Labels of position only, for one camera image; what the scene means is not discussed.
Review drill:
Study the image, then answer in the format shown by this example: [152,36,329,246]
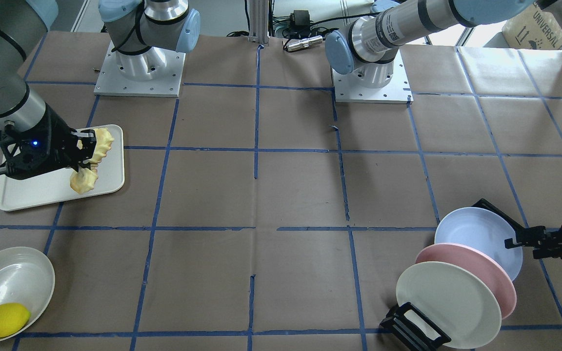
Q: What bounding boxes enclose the black power adapter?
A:
[289,10,311,31]

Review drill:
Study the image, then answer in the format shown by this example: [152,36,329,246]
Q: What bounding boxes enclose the pink plate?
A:
[415,243,517,319]

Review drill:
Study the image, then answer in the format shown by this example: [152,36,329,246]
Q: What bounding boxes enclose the aluminium frame post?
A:
[247,0,271,47]

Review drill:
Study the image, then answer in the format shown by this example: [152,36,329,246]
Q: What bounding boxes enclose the black plate rack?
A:
[381,199,522,351]

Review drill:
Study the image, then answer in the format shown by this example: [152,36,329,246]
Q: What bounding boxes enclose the white tray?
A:
[0,124,125,211]

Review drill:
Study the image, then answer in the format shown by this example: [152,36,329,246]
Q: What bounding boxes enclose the blue plate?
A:
[434,207,523,280]

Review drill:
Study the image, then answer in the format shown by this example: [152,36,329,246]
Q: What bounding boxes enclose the white oval bowl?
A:
[0,247,56,341]

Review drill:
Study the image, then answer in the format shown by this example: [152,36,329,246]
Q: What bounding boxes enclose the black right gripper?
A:
[0,106,97,180]

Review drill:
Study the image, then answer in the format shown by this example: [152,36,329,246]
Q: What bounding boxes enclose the yellow lemon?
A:
[0,303,31,338]

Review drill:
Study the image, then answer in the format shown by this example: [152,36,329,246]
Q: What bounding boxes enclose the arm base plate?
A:
[331,51,414,104]
[94,43,186,98]

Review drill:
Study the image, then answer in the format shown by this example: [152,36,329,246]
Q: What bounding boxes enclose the white plate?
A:
[396,261,502,349]

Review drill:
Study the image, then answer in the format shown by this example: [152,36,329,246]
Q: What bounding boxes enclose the silver metal cylinder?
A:
[282,35,324,53]

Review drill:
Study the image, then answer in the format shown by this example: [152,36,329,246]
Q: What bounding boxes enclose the black cables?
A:
[226,0,384,39]

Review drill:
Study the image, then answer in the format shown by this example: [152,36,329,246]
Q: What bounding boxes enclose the yellow bread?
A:
[70,128,115,194]

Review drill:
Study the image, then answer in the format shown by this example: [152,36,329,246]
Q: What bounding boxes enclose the cardboard box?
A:
[502,3,562,50]

